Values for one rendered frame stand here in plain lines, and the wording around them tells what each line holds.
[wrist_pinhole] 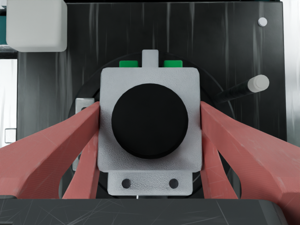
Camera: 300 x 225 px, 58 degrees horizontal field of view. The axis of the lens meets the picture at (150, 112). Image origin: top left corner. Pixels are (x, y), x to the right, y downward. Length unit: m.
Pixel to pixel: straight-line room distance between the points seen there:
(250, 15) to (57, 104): 0.19
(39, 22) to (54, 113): 0.08
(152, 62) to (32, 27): 0.12
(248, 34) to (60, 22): 0.16
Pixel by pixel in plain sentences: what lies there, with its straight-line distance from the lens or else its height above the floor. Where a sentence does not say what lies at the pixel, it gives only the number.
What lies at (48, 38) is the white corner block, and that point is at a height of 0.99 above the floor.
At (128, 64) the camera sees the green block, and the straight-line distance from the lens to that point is 0.17.
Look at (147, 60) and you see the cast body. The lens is 0.16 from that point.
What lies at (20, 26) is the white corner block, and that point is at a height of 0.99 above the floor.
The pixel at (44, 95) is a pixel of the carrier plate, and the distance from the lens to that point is 0.26.
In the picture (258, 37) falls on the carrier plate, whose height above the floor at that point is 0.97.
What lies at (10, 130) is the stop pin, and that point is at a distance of 0.27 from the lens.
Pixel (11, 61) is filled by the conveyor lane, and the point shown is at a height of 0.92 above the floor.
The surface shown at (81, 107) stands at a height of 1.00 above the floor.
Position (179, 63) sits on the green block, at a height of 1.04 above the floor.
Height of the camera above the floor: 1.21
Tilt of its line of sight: 88 degrees down
